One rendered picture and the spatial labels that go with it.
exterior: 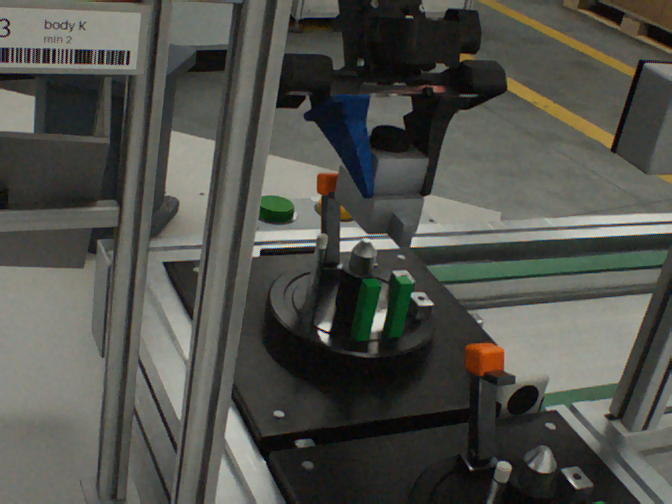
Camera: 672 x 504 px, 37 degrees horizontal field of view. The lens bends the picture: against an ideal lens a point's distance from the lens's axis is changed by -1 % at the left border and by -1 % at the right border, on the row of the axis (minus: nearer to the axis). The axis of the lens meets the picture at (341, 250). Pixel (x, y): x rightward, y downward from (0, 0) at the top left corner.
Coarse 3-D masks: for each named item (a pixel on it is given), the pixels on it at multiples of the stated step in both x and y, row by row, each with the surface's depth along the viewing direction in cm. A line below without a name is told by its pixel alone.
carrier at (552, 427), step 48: (432, 432) 72; (528, 432) 74; (576, 432) 75; (288, 480) 65; (336, 480) 66; (384, 480) 67; (432, 480) 64; (480, 480) 65; (528, 480) 60; (576, 480) 65
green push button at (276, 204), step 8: (264, 200) 100; (272, 200) 100; (280, 200) 101; (288, 200) 101; (264, 208) 99; (272, 208) 99; (280, 208) 99; (288, 208) 99; (264, 216) 99; (272, 216) 98; (280, 216) 99; (288, 216) 99
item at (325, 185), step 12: (324, 180) 83; (336, 180) 83; (324, 192) 83; (324, 204) 84; (336, 204) 84; (324, 216) 84; (336, 216) 84; (324, 228) 84; (336, 228) 85; (336, 240) 85; (336, 252) 85
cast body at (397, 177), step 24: (384, 144) 74; (408, 144) 74; (384, 168) 73; (408, 168) 74; (336, 192) 79; (384, 192) 74; (408, 192) 75; (360, 216) 75; (384, 216) 74; (408, 216) 75; (408, 240) 74
